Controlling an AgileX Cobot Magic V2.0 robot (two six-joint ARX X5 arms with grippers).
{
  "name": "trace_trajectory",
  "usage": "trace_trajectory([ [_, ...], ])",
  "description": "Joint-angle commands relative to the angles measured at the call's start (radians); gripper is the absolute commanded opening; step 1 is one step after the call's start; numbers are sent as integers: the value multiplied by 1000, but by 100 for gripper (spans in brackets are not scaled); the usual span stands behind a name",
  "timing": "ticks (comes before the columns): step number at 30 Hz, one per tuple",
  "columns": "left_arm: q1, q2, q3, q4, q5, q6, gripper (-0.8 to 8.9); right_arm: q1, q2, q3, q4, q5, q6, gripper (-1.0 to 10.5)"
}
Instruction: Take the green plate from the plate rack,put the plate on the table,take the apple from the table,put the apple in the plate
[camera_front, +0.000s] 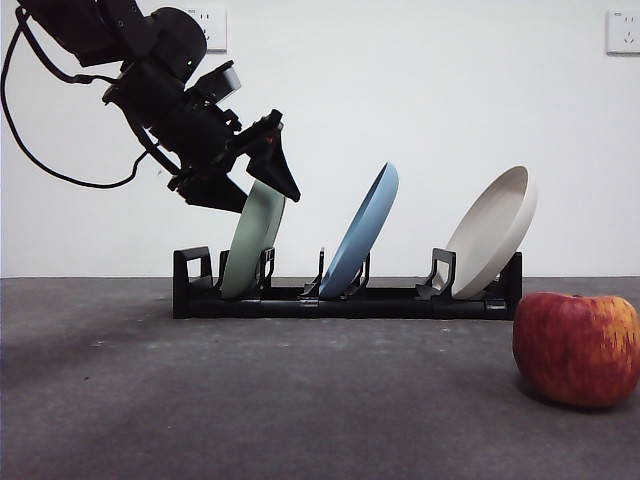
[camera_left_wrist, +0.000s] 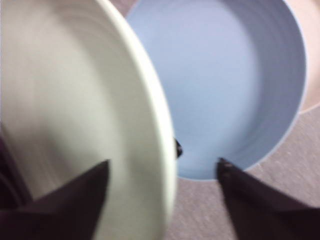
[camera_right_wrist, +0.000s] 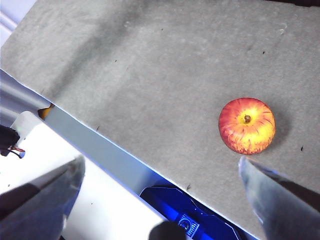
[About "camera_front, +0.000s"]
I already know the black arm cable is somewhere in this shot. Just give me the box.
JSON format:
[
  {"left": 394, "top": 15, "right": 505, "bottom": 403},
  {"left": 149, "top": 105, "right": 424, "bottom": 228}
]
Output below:
[
  {"left": 0, "top": 7, "right": 181, "bottom": 190},
  {"left": 17, "top": 7, "right": 126, "bottom": 86}
]

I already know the blue plate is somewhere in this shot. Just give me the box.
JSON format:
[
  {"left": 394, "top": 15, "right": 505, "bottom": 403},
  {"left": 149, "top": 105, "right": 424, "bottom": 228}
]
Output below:
[{"left": 318, "top": 161, "right": 400, "bottom": 298}]

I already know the white wall socket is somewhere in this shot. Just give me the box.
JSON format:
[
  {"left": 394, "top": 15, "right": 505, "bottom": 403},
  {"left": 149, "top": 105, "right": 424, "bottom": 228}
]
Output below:
[
  {"left": 198, "top": 7, "right": 228, "bottom": 54},
  {"left": 605, "top": 8, "right": 640, "bottom": 56}
]

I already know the beige plate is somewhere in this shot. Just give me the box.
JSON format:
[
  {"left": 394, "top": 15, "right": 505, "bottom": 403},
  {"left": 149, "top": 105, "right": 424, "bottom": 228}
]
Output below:
[{"left": 432, "top": 165, "right": 539, "bottom": 300}]

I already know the black plate rack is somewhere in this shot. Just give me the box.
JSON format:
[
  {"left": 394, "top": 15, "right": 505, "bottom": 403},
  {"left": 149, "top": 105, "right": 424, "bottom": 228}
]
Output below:
[{"left": 172, "top": 245, "right": 524, "bottom": 320}]

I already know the green plate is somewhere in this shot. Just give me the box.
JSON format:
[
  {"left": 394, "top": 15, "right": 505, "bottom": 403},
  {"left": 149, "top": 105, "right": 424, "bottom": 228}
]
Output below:
[{"left": 219, "top": 178, "right": 287, "bottom": 300}]

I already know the red yellow apple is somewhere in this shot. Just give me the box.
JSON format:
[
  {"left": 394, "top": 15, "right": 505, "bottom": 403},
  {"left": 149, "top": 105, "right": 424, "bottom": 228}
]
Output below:
[{"left": 512, "top": 293, "right": 640, "bottom": 407}]

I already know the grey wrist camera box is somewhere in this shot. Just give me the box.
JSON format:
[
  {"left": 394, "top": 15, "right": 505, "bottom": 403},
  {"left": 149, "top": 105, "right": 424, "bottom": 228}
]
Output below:
[{"left": 192, "top": 60, "right": 242, "bottom": 104}]

